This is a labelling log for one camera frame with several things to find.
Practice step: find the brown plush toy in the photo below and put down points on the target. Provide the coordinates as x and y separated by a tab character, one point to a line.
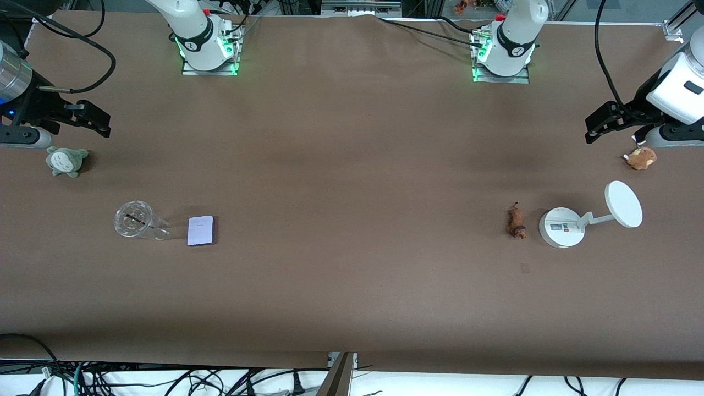
642	158

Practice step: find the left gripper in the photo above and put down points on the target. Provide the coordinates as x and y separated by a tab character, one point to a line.
633	109

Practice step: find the clear plastic cup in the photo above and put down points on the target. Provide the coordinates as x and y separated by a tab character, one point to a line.
135	220

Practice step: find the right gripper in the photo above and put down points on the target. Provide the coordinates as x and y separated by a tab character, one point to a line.
39	105

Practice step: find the orange toy figure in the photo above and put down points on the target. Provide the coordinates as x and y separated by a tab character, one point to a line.
462	7

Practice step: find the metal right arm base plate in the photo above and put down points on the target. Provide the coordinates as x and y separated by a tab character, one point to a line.
231	69

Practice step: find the grey-green plush toy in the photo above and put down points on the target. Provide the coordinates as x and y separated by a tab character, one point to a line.
66	161

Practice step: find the brown table cover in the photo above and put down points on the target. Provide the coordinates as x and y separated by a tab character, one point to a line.
352	297

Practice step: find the brown carrot-shaped toy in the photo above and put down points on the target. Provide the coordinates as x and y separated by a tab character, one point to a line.
517	223

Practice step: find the white round desk lamp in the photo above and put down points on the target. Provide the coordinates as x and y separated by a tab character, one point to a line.
561	228

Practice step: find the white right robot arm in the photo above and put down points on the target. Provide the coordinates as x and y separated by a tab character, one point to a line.
192	27

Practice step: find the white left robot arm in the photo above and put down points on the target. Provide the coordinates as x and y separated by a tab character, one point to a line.
514	38

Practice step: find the metal support post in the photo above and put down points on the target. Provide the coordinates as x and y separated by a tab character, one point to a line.
338	379

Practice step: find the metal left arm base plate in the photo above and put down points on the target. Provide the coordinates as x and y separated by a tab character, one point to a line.
522	78

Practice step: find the small lavender box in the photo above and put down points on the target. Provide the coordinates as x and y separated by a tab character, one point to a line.
201	231

